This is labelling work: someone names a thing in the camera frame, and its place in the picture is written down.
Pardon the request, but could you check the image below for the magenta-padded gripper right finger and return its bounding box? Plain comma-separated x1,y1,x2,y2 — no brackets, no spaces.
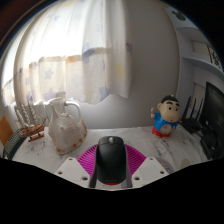
124,143,170,189

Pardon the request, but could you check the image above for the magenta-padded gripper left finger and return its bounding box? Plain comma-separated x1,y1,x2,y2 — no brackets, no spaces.
54,143,100,189

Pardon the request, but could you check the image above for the black computer mouse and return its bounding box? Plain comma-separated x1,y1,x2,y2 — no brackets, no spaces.
94,135,128,186

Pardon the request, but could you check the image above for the white printed tablecloth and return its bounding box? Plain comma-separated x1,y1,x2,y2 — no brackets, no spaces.
11,125,214,191

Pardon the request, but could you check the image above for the large white conch shell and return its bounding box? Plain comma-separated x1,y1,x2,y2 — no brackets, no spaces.
43,97,88,155

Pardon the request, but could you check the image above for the cartoon boy figurine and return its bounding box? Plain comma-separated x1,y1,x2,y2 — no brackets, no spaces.
149,94,183,139

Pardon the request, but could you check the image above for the wooden model sailing ship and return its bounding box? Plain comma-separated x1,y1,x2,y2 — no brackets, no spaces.
13,101,49,143

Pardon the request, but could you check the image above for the black router with antennas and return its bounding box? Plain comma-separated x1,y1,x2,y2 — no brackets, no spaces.
181,95,205,134

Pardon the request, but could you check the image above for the black flat box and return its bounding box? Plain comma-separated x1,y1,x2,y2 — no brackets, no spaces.
199,131,221,160

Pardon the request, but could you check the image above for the white radiator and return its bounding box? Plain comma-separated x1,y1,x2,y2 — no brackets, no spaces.
33,100,53,123

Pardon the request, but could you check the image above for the wooden chair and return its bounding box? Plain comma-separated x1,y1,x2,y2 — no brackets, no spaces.
0,114,14,148

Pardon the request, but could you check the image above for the black monitor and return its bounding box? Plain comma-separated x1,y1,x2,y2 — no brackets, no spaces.
199,81,224,158

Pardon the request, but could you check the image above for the white star-print curtain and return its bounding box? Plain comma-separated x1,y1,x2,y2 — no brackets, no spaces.
0,0,133,106

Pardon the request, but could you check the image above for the white shelf unit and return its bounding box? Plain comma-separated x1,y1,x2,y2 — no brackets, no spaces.
166,6,224,111

